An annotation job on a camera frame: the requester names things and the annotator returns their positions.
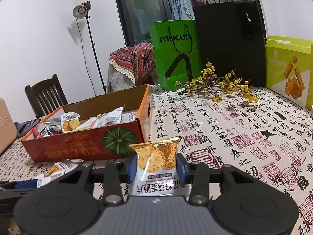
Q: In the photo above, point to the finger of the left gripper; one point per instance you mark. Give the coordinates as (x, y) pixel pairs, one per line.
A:
(27, 184)

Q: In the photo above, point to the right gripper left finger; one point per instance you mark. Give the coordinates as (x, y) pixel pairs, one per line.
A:
(116, 173)

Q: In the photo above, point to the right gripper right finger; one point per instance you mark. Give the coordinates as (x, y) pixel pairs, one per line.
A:
(197, 175)

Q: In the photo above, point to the cracker chip snack bag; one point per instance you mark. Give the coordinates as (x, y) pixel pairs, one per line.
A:
(156, 173)

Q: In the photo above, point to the green snack bar packet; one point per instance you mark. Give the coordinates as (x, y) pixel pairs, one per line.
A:
(89, 124)

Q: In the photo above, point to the white silver snack packet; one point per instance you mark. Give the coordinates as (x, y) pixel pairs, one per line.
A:
(110, 118)

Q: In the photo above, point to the orange cardboard pumpkin box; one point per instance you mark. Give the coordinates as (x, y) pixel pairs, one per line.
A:
(101, 143)

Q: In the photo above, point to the grey purple pouch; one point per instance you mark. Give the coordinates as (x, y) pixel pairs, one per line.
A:
(25, 127)

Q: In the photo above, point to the pink hard suitcase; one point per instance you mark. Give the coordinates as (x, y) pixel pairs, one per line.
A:
(8, 132)

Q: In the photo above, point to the calligraphy print tablecloth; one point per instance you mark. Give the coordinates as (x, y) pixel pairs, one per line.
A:
(270, 140)

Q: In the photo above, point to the dark wooden chair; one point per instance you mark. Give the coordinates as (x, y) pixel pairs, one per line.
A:
(46, 96)

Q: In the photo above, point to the yellow flower branch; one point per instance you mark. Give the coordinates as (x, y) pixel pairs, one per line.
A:
(217, 87)

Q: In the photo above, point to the cloth covered armchair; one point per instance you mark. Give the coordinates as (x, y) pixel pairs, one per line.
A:
(131, 67)

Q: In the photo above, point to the green mucun paper bag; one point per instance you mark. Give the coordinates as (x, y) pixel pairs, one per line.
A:
(176, 51)

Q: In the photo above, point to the black paper bag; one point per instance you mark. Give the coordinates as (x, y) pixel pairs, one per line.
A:
(232, 36)

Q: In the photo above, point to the yellow green snack box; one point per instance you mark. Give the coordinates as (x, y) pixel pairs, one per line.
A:
(289, 68)

